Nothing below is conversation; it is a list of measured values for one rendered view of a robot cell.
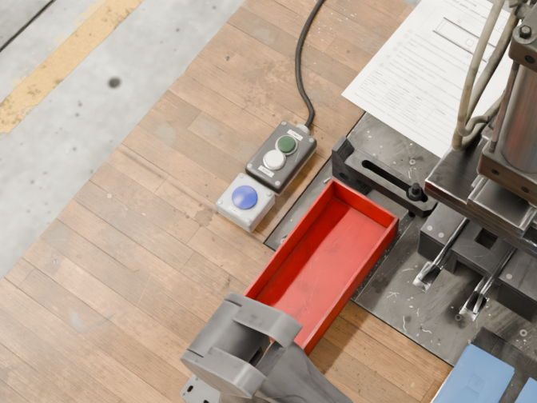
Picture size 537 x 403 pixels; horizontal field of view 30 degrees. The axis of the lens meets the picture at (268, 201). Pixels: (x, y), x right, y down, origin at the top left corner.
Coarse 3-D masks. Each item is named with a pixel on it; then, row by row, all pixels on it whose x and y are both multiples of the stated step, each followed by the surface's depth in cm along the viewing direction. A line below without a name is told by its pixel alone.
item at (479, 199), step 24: (480, 144) 133; (456, 168) 131; (432, 192) 132; (456, 192) 130; (480, 192) 125; (504, 192) 125; (480, 216) 129; (504, 216) 124; (528, 216) 123; (504, 240) 130; (528, 240) 126
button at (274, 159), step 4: (268, 152) 157; (272, 152) 157; (276, 152) 157; (268, 156) 157; (272, 156) 157; (276, 156) 157; (280, 156) 157; (268, 160) 157; (272, 160) 157; (276, 160) 157; (280, 160) 156; (268, 164) 156; (272, 164) 156; (276, 164) 156; (280, 164) 156
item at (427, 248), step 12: (420, 240) 148; (492, 240) 146; (420, 252) 151; (432, 252) 149; (456, 264) 148; (468, 264) 144; (504, 288) 143; (504, 300) 146; (516, 300) 143; (528, 300) 141; (516, 312) 147; (528, 312) 144
